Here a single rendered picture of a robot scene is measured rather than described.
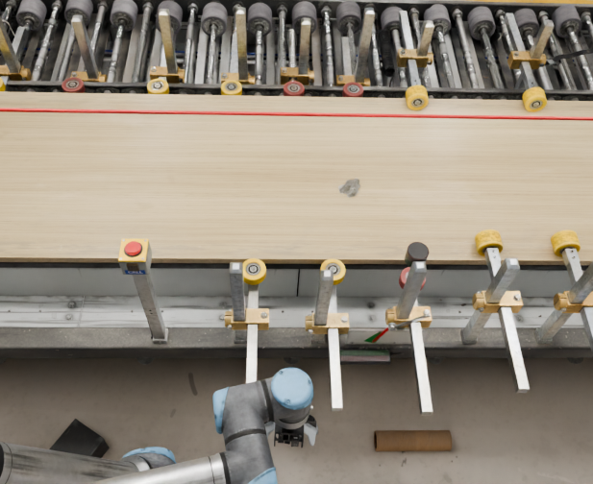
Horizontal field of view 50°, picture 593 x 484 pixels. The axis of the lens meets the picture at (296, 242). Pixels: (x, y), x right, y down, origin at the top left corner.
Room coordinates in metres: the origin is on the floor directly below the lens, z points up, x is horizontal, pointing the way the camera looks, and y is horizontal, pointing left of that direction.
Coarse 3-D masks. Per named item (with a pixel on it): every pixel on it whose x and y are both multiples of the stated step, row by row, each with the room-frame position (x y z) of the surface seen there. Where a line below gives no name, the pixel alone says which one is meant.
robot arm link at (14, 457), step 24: (0, 456) 0.33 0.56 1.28; (24, 456) 0.35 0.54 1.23; (48, 456) 0.36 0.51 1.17; (72, 456) 0.39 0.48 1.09; (144, 456) 0.46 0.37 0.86; (168, 456) 0.47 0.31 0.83; (0, 480) 0.29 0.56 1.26; (24, 480) 0.30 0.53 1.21; (48, 480) 0.32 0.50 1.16; (72, 480) 0.33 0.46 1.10; (96, 480) 0.35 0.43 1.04
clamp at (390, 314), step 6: (396, 306) 0.96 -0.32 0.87; (414, 306) 0.96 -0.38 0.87; (420, 306) 0.96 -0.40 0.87; (426, 306) 0.97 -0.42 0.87; (390, 312) 0.94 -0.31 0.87; (396, 312) 0.94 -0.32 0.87; (414, 312) 0.94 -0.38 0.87; (420, 312) 0.94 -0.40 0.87; (390, 318) 0.92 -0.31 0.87; (396, 318) 0.92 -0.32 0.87; (408, 318) 0.92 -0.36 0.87; (396, 324) 0.91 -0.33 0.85; (426, 324) 0.92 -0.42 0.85
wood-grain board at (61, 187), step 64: (0, 128) 1.56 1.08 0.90; (64, 128) 1.58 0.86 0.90; (128, 128) 1.60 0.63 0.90; (192, 128) 1.62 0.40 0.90; (256, 128) 1.64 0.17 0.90; (320, 128) 1.67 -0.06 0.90; (384, 128) 1.69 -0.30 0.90; (448, 128) 1.71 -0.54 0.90; (512, 128) 1.73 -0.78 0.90; (576, 128) 1.76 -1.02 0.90; (0, 192) 1.27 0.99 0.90; (64, 192) 1.29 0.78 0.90; (128, 192) 1.31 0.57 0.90; (192, 192) 1.33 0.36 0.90; (256, 192) 1.35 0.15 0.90; (320, 192) 1.37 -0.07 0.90; (384, 192) 1.38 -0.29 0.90; (448, 192) 1.40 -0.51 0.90; (512, 192) 1.42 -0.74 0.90; (576, 192) 1.44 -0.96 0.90; (0, 256) 1.02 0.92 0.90; (64, 256) 1.04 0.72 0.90; (192, 256) 1.07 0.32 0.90; (256, 256) 1.09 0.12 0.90; (320, 256) 1.10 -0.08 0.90; (384, 256) 1.12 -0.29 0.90; (448, 256) 1.14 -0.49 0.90; (512, 256) 1.15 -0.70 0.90
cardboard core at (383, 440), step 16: (384, 432) 0.82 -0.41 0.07; (400, 432) 0.83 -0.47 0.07; (416, 432) 0.83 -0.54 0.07; (432, 432) 0.83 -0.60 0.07; (448, 432) 0.84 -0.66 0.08; (384, 448) 0.76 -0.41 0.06; (400, 448) 0.77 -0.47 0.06; (416, 448) 0.77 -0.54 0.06; (432, 448) 0.77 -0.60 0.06; (448, 448) 0.78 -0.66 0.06
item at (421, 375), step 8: (416, 304) 0.98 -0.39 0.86; (416, 328) 0.89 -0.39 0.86; (416, 336) 0.87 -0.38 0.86; (416, 344) 0.84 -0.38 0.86; (416, 352) 0.81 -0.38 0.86; (424, 352) 0.81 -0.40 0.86; (416, 360) 0.79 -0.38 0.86; (424, 360) 0.79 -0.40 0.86; (416, 368) 0.76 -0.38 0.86; (424, 368) 0.77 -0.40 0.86; (416, 376) 0.74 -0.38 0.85; (424, 376) 0.74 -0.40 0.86; (416, 384) 0.72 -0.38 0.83; (424, 384) 0.71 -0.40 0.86; (424, 392) 0.69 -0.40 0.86; (424, 400) 0.67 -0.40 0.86; (424, 408) 0.64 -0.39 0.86
